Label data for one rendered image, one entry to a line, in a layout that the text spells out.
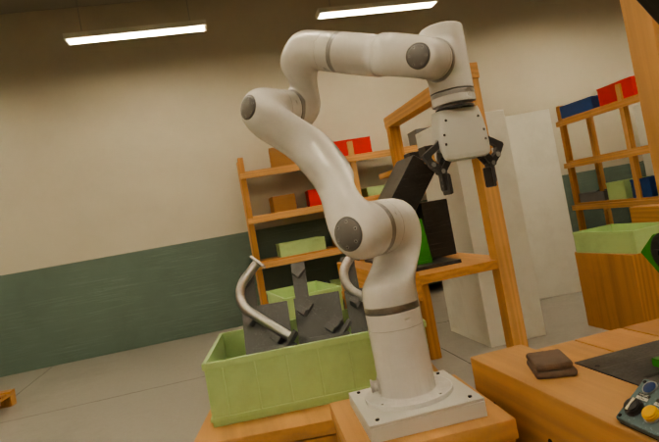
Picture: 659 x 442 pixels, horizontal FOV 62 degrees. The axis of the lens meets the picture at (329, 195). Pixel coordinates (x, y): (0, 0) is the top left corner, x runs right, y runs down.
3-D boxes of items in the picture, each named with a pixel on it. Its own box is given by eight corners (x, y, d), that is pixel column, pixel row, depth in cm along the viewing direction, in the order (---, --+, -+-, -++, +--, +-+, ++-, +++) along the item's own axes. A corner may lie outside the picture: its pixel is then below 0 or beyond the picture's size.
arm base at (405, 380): (367, 417, 109) (348, 325, 110) (364, 388, 128) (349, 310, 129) (461, 400, 108) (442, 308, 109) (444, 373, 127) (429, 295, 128)
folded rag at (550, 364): (527, 366, 118) (524, 352, 118) (565, 361, 117) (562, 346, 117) (536, 380, 108) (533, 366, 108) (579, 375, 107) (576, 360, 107)
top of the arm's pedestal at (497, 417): (357, 479, 100) (353, 458, 100) (331, 418, 131) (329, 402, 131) (520, 438, 104) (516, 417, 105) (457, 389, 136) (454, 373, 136)
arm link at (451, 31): (460, 84, 100) (481, 87, 108) (447, 14, 101) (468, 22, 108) (420, 96, 105) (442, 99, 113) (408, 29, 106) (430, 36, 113)
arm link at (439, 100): (464, 94, 112) (466, 109, 112) (424, 100, 110) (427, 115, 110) (483, 83, 104) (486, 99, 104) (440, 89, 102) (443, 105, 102)
